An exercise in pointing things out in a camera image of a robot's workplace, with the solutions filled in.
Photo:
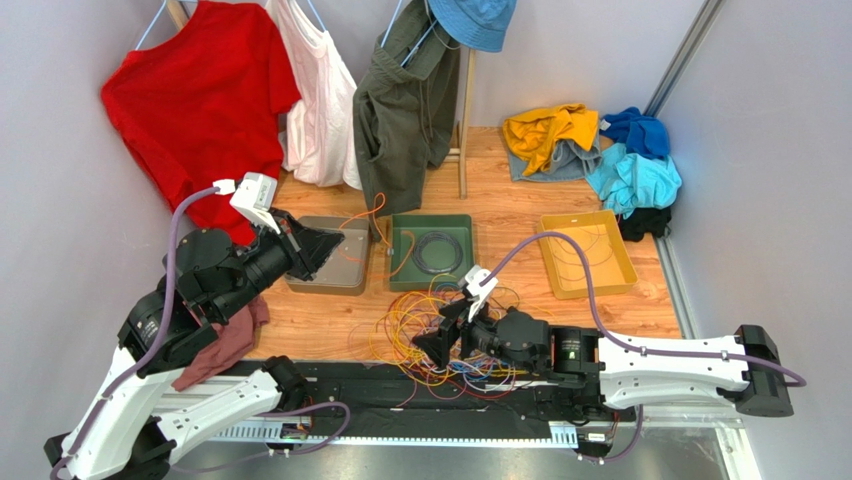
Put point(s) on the olive green hanging garment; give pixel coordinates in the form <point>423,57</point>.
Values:
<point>404,110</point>

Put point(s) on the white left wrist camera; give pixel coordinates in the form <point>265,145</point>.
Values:
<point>251,197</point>

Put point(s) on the cyan crumpled cloth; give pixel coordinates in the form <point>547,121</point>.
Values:
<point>625,182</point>

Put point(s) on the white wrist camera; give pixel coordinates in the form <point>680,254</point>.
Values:
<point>478,285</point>
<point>251,197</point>

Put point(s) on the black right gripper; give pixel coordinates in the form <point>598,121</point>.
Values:
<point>456,331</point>

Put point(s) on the dark blue crumpled cloth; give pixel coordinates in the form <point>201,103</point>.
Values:
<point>641,134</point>

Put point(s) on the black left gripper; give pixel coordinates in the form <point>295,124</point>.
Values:
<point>313,245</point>

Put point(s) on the white pink hanging garment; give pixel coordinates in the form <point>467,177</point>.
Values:
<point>319,136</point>

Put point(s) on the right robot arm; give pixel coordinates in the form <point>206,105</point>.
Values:
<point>616,371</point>

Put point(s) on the black crumpled cloth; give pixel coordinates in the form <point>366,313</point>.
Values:
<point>645,221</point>

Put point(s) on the aluminium corner profile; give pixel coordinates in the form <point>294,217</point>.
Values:
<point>687,49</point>

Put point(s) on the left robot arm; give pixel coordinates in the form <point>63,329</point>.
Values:
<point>209,279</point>

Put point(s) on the wooden clothes rack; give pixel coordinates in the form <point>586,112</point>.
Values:
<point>458,150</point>

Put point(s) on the dusty pink crumpled cloth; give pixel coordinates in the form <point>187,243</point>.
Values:
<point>234,341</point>

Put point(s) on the red t-shirt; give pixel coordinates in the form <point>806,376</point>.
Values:
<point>205,105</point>

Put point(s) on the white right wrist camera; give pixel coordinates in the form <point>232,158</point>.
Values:
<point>478,285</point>

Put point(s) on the tan metal tray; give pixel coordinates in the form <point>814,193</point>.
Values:
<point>345,271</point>

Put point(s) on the yellow crumpled cloth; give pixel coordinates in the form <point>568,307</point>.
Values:
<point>533,136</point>

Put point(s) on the yellow plastic tray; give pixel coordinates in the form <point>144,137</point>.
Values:
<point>598,236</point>

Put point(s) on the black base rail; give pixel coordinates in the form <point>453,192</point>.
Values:
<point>382,401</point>

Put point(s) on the green metal tray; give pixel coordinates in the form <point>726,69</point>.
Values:
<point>428,248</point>

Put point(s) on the blue bucket hat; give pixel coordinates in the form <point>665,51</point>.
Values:
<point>477,24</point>

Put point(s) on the grey crumpled cloth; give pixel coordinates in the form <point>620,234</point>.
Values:
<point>568,162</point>

